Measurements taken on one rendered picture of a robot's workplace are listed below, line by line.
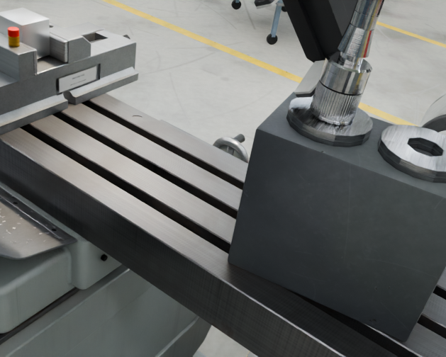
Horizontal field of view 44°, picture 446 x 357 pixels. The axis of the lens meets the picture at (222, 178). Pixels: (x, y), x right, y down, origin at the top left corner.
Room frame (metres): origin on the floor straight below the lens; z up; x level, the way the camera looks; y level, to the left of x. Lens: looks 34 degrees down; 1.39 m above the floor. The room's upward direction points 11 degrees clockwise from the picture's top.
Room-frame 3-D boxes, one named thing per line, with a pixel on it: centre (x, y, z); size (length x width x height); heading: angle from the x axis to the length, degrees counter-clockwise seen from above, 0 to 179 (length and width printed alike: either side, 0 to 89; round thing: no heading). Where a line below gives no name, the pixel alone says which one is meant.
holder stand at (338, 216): (0.51, -0.15, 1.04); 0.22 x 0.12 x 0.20; 70
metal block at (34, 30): (0.81, 0.35, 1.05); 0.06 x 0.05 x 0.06; 62
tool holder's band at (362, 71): (0.53, -0.10, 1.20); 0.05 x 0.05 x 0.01
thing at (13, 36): (0.75, 0.34, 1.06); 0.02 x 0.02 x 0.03
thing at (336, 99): (0.53, -0.10, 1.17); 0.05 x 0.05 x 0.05
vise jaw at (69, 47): (0.85, 0.32, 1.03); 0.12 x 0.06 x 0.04; 62
